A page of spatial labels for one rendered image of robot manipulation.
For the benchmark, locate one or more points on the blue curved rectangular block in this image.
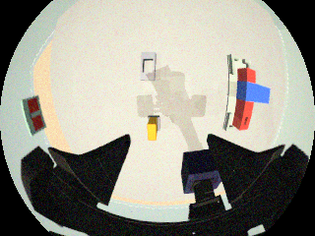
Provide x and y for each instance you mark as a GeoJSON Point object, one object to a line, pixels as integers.
{"type": "Point", "coordinates": [251, 92]}

